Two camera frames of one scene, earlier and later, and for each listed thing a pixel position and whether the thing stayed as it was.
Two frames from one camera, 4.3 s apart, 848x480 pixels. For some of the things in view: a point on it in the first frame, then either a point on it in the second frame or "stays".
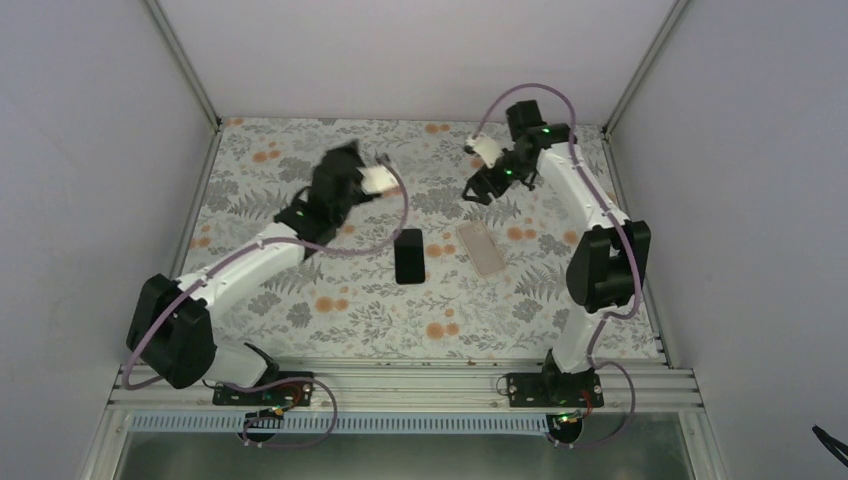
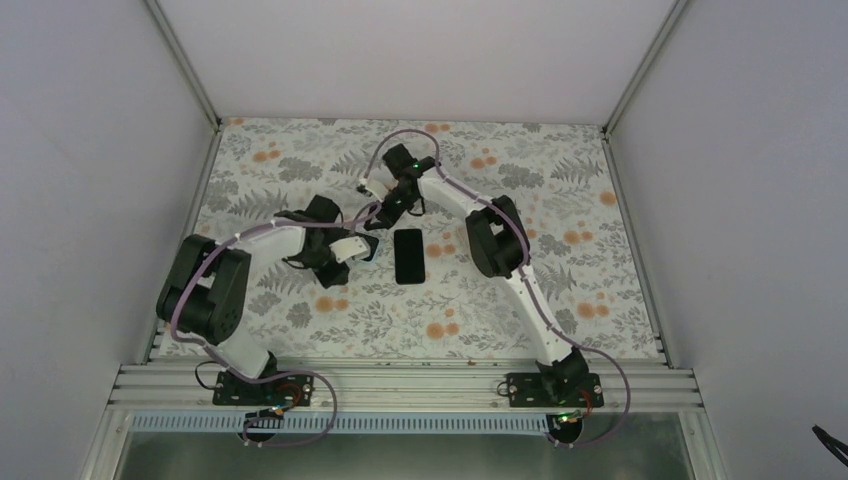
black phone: x=409 y=256 stays
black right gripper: x=477 y=181 → x=390 y=219
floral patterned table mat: x=425 y=272 stays
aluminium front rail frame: x=628 y=387 stays
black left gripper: x=351 y=150 → x=329 y=279
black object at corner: x=830 y=442 stays
